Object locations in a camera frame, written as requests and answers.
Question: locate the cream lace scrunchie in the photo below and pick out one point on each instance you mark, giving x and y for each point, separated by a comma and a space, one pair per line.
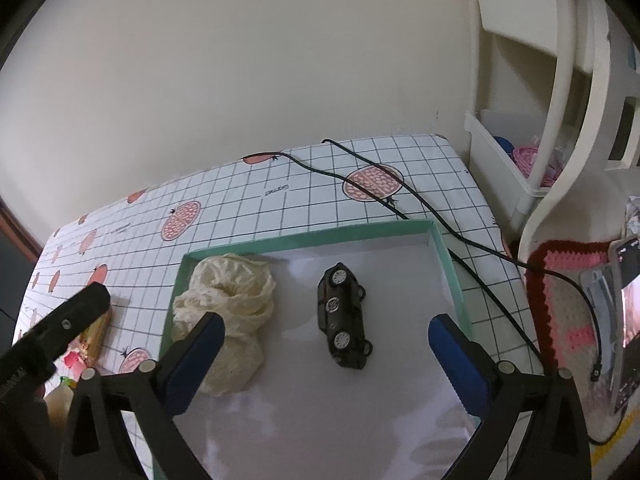
240, 290

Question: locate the grey phone stand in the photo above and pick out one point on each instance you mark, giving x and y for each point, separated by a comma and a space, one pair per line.
598, 285

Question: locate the black toy car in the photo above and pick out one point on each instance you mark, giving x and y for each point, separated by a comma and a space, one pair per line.
340, 318

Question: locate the dark wooden cabinet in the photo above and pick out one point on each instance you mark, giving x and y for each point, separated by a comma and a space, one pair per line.
19, 252

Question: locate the yellow rice cracker packet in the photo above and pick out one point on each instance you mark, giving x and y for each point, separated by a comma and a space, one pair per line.
89, 343

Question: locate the white paper flower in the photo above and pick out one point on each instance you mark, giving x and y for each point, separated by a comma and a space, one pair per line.
632, 217

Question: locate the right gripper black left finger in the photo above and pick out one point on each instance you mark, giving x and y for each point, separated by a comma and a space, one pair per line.
96, 444

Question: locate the smartphone on stand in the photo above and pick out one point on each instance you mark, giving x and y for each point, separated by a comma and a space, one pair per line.
624, 263

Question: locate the pomegranate grid tablecloth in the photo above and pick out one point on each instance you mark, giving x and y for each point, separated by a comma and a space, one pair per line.
140, 240

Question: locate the crocheted pink red mat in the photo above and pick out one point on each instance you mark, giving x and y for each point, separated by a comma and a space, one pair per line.
566, 338

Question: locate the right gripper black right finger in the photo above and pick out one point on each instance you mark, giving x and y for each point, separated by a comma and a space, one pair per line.
555, 444

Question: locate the blue item in shelf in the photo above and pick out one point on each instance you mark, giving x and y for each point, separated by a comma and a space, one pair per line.
505, 144

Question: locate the white shelf unit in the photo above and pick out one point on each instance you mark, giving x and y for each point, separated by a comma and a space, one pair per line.
560, 80

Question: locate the mint green shallow box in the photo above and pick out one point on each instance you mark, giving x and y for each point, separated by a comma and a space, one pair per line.
302, 416

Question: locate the pink hair roller clip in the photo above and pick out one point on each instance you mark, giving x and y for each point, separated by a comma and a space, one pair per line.
74, 364

